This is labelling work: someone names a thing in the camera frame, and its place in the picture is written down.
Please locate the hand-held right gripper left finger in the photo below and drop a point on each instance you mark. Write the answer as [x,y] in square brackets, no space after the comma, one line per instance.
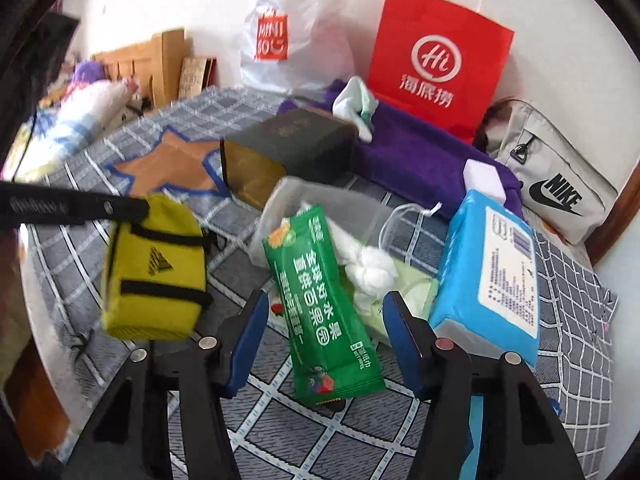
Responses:
[247,340]

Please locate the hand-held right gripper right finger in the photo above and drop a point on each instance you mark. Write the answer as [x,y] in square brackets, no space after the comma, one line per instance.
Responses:
[400,340]

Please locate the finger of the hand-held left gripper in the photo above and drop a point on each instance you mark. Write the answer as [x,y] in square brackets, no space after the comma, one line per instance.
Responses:
[75,205]

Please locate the yellow zip pouch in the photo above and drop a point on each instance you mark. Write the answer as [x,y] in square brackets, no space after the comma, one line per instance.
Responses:
[165,240]

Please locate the purple plush toy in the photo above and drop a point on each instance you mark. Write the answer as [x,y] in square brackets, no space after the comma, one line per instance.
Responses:
[87,72]

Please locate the light green packet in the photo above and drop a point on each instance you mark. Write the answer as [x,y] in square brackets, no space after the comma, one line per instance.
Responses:
[410,285]

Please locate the white crumpled tissue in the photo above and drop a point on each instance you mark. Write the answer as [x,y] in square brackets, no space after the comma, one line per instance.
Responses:
[370,265]

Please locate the blue tissue pack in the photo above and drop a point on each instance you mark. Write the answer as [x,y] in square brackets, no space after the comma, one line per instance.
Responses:
[470,270]

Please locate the wooden headboard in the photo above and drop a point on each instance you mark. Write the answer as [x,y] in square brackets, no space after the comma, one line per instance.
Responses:
[145,60]

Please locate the grey plaid bedsheet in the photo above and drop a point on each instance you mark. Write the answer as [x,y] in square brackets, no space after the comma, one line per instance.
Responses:
[280,440]

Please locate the brown cardboard piece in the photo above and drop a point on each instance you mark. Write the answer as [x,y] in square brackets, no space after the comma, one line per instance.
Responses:
[195,77]

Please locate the white rectangular block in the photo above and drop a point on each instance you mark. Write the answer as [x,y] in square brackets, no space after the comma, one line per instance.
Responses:
[482,177]

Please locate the purple towel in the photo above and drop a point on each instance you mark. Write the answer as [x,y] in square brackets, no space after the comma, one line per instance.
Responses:
[415,150]

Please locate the dark glossy box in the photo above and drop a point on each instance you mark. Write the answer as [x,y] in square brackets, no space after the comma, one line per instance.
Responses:
[295,140]

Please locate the grey waist bag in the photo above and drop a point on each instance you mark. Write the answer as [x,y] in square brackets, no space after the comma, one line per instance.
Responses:
[545,160]

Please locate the white and green cloth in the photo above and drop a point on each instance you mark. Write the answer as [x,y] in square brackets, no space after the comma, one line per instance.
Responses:
[352,97]

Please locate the white plastic bag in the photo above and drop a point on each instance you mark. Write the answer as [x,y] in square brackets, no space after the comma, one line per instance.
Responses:
[300,20]

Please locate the red paper bag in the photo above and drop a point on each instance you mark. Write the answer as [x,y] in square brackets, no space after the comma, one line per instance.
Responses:
[440,35]

